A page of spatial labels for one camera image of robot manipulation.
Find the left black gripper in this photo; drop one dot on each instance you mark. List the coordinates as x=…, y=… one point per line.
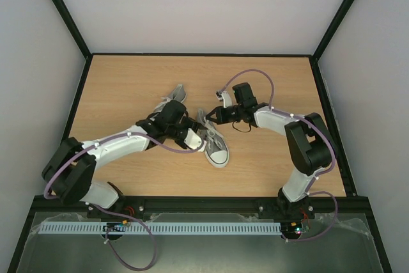
x=191, y=121

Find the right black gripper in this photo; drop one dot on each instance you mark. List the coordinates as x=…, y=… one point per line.
x=219, y=114

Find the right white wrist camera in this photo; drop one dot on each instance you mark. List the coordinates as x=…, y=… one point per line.
x=225, y=98

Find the circuit board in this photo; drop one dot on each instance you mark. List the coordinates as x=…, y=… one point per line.
x=118, y=226
x=297, y=227

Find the grey sneaker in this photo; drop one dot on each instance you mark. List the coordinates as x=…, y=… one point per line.
x=178, y=94

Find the light blue cable duct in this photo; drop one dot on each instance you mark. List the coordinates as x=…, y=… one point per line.
x=165, y=228

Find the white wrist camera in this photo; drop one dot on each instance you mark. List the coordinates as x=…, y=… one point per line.
x=194, y=141
x=225, y=98

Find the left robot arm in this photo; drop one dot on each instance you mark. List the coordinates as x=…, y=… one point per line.
x=69, y=175

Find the black aluminium frame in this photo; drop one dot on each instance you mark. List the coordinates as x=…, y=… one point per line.
x=352, y=203

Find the grey sneaker sideways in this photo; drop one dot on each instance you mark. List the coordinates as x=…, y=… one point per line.
x=216, y=149

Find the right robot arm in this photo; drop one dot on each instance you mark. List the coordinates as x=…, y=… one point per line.
x=310, y=144

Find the left circuit board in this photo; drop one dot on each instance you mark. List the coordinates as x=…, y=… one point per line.
x=118, y=226

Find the right circuit board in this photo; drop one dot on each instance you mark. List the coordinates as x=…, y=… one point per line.
x=297, y=227

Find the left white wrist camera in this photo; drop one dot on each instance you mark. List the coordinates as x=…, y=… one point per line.
x=194, y=141

